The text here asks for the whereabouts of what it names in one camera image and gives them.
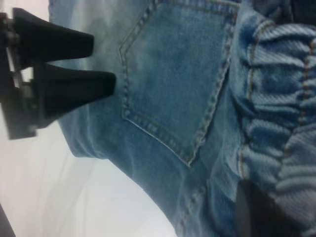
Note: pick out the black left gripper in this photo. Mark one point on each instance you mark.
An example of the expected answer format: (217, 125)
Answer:
(14, 111)

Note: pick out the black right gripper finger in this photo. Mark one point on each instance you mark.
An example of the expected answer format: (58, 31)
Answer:
(259, 217)

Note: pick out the blue denim jeans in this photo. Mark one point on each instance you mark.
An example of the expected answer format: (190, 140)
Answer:
(172, 74)

